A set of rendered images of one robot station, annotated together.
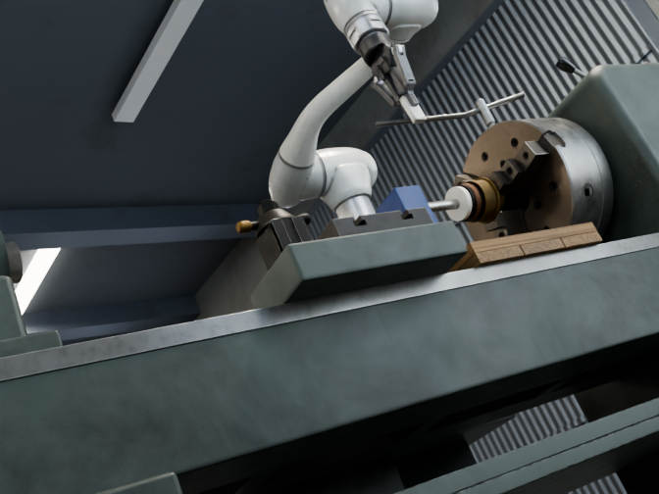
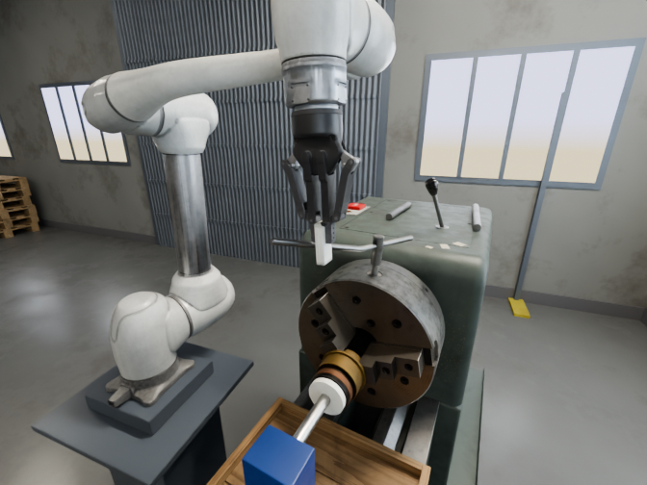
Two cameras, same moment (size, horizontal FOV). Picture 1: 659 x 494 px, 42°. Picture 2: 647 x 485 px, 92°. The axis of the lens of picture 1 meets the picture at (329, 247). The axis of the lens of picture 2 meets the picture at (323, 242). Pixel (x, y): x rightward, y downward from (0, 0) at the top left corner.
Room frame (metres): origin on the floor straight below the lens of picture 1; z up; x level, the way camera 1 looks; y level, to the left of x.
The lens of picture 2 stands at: (1.19, -0.08, 1.52)
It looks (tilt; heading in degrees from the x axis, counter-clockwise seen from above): 20 degrees down; 335
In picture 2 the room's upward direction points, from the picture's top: straight up
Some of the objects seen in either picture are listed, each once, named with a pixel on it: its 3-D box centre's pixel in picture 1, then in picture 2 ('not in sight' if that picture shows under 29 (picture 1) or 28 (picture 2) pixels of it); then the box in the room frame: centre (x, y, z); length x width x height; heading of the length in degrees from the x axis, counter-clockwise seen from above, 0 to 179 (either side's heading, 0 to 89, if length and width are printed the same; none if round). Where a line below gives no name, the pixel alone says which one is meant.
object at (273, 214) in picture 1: (274, 222); not in sight; (1.42, 0.07, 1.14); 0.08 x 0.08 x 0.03
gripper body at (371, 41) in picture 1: (381, 57); (318, 142); (1.63, -0.28, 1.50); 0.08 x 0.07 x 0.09; 37
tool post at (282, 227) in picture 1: (290, 251); not in sight; (1.41, 0.07, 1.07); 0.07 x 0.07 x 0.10; 37
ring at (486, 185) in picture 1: (478, 201); (339, 376); (1.60, -0.31, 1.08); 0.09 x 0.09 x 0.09; 37
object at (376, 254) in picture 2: (489, 123); (375, 262); (1.68, -0.43, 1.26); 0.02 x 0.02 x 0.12
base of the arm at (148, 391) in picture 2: not in sight; (145, 373); (2.10, 0.08, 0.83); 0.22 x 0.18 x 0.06; 134
